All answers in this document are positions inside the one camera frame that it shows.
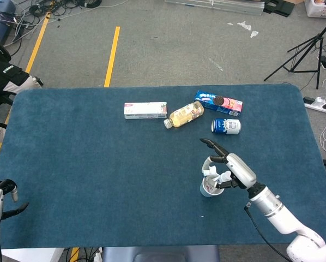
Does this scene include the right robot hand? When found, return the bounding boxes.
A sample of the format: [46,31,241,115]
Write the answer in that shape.
[200,138,257,190]

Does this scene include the white toothpaste tube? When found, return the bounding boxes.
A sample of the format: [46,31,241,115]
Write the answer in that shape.
[205,170,232,192]

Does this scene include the light blue plastic cup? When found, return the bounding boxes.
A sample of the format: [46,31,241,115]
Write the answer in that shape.
[200,176,225,198]

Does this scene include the blue white drink can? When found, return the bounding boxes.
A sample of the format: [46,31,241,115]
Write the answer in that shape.
[211,118,242,135]

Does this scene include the white toothpaste box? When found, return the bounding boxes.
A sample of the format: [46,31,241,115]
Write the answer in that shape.
[124,102,168,120]

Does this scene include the blue cookie box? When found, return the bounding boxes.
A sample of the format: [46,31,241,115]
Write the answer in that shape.
[193,90,244,117]

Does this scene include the yellow drink bottle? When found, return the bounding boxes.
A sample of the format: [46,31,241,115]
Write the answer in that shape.
[163,100,205,129]

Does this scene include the blue table cloth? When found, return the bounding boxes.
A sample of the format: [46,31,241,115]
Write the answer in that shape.
[0,84,326,249]

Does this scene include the white power strip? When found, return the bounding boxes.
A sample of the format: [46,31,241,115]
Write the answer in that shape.
[303,96,326,114]

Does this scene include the person in black jacket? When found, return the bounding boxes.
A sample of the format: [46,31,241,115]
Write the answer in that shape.
[0,27,44,142]

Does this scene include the black tripod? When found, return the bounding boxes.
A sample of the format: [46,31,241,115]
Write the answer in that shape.
[263,13,326,90]

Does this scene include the grey aluminium rails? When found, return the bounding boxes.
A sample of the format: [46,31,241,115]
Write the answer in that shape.
[164,0,265,16]

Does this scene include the black metal plates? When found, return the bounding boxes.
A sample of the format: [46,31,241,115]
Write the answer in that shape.
[263,0,294,17]

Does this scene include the white plastic basket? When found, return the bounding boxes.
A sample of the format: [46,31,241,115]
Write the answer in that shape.
[304,0,326,19]

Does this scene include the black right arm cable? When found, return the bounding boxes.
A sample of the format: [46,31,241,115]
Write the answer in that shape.
[244,203,293,262]

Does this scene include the black cable bundle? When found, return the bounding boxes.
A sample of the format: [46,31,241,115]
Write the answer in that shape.
[0,0,102,47]

